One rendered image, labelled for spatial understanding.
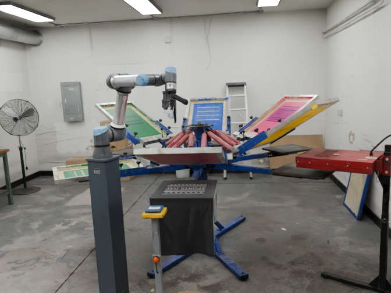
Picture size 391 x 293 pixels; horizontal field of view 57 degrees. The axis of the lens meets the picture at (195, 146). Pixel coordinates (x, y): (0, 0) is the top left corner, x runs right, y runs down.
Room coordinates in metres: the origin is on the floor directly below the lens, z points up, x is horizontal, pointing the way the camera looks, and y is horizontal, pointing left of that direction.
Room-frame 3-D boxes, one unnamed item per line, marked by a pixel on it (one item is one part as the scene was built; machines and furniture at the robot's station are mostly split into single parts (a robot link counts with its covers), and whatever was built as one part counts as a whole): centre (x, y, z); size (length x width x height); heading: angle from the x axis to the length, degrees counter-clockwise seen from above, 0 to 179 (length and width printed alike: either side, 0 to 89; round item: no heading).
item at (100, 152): (2.70, 0.70, 1.25); 0.15 x 0.15 x 0.10
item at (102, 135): (2.70, 0.70, 1.37); 0.13 x 0.12 x 0.14; 137
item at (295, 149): (3.98, -0.67, 0.91); 1.34 x 0.40 x 0.08; 113
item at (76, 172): (3.37, 0.78, 1.05); 1.08 x 0.61 x 0.23; 113
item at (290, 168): (3.32, -0.59, 0.91); 1.34 x 0.40 x 0.08; 53
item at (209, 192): (2.62, 0.09, 0.95); 0.48 x 0.44 x 0.01; 173
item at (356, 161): (2.86, -1.18, 1.06); 0.61 x 0.46 x 0.12; 53
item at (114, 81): (2.47, 0.45, 1.75); 0.49 x 0.11 x 0.12; 47
